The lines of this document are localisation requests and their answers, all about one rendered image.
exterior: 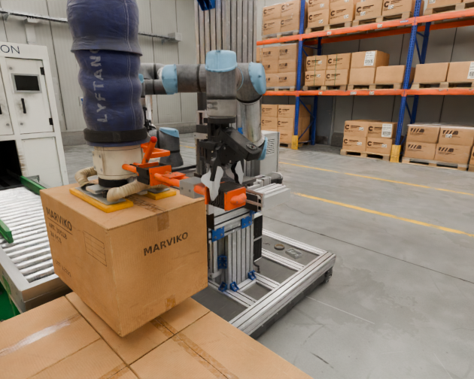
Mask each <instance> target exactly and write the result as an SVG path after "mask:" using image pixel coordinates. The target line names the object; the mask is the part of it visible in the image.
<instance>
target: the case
mask: <svg viewBox="0 0 474 379"><path fill-rule="evenodd" d="M78 186H79V184H78V183H73V184H69V185H64V186H57V187H52V188H48V189H41V190H40V196H41V203H42V208H43V212H44V219H45V224H46V228H47V236H48V240H49V245H50V252H51V256H52V260H53V268H54V273H55V274H56V275H57V276H58V277H59V278H60V279H61V280H62V281H63V282H64V283H66V284H67V285H68V286H69V287H70V288H71V289H72V290H73V291H74V292H75V293H76V294H77V295H78V296H79V297H80V298H81V299H82V300H83V301H84V302H85V303H86V304H87V305H88V306H89V307H91V308H92V309H93V310H94V311H95V312H96V313H97V314H98V315H99V316H100V317H101V318H102V319H103V320H104V321H105V322H106V323H107V324H108V325H109V326H110V327H111V328H112V329H113V330H114V331H115V332H116V333H117V334H118V335H119V336H120V337H121V338H122V337H124V336H126V335H128V334H129V333H130V332H133V331H134V330H136V329H137V328H139V327H141V326H143V325H144V324H145V323H148V322H149V321H151V320H152V319H154V318H156V317H158V316H159V315H161V314H163V313H164V312H166V311H168V310H169V309H171V308H173V307H174V306H176V305H178V304H180V303H181V302H183V301H184V300H186V299H188V298H189V297H191V296H193V295H195V294H196V293H198V292H199V291H201V290H203V289H204V288H206V287H207V286H208V260H207V228H206V204H205V198H203V197H200V198H197V199H192V198H190V197H187V196H183V195H181V194H180V190H178V189H173V188H171V187H168V188H169V189H172V190H176V193H177V194H176V195H175V196H170V197H167V198H164V199H159V200H153V199H150V198H148V197H147V196H143V195H139V194H137V193H134V194H132V195H130V196H125V199H128V200H130V201H132V202H133V206H132V207H130V208H124V209H122V210H118V211H113V212H110V213H105V212H104V211H102V210H100V209H98V208H97V207H95V206H93V205H91V204H90V203H88V202H85V201H84V200H83V199H80V198H78V197H77V196H75V195H73V194H71V193H70V192H69V189H70V188H74V187H78Z"/></svg>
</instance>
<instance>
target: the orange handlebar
mask: <svg viewBox="0 0 474 379"><path fill-rule="evenodd" d="M169 155H170V151H169V150H163V149H159V148H154V149H153V152H152V154H151V157H150V159H153V158H158V157H164V156H169ZM122 169H125V170H127V171H131V172H134V173H136V174H137V173H138V172H137V171H136V167H135V166H132V165H127V164H123V165H122ZM184 175H185V174H182V173H179V172H172V173H171V172H169V171H166V172H165V173H164V174H157V173H156V174H154V176H153V178H154V179H155V180H159V181H162V182H164V183H161V184H163V185H166V186H170V187H171V186H177V187H179V186H180V185H179V180H182V179H186V178H188V177H185V176H184ZM194 192H195V193H198V194H201V195H205V188H204V187H202V186H195V188H194ZM246 198H247V196H246V195H245V194H244V193H242V194H241V195H239V196H233V197H232V198H231V200H230V202H231V204H233V205H237V204H241V203H243V202H245V201H246Z"/></svg>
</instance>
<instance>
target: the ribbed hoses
mask: <svg viewBox="0 0 474 379"><path fill-rule="evenodd" d="M93 175H94V176H95V175H97V171H95V170H94V167H93V166H92V167H87V168H83V169H81V170H80V171H78V172H76V174H75V176H74V178H75V180H76V181H77V183H78V184H79V186H81V188H83V187H86V186H87V184H88V183H90V182H89V180H88V179H87V178H88V177H91V176H93ZM165 188H168V186H166V185H163V184H158V185H155V186H151V185H150V184H149V185H147V184H144V183H141V182H138V181H137V180H135V181H134V182H131V183H129V184H127V185H124V186H120V188H119V187H115V188H112V189H110V190H109V191H108V193H107V201H108V202H116V201H118V200H119V199H122V198H123V197H124V198H125V196H130V195H132V194H134V193H138V192H140V191H142V190H144V189H155V190H164V189H165Z"/></svg>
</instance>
